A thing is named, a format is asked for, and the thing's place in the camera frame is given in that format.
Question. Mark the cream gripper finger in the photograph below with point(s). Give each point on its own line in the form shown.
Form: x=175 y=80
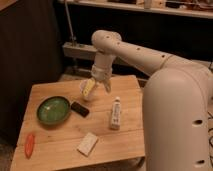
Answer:
x=89 y=88
x=107 y=85

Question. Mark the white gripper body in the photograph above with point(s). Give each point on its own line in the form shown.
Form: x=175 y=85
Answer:
x=100 y=75

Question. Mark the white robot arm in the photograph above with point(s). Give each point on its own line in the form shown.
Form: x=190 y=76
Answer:
x=175 y=102

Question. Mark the green ceramic bowl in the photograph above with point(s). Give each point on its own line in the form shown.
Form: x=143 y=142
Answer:
x=53 y=110

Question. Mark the small black box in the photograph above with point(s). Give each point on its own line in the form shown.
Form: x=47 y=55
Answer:
x=78 y=108

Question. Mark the white tube bottle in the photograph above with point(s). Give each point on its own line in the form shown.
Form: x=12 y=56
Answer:
x=115 y=114

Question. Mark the metal pole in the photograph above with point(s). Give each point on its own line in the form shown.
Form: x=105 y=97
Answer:
x=72 y=37

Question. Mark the wooden table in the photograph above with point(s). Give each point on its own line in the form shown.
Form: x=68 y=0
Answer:
x=55 y=148

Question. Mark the white rectangular sponge block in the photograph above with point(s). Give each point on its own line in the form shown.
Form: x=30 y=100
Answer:
x=87 y=144

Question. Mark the orange carrot toy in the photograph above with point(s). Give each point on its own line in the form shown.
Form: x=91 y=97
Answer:
x=29 y=145

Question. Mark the shelf with clutter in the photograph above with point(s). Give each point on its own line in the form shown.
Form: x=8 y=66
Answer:
x=188 y=8

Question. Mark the grey baseboard rail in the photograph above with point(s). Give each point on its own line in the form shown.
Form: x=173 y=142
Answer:
x=88 y=52

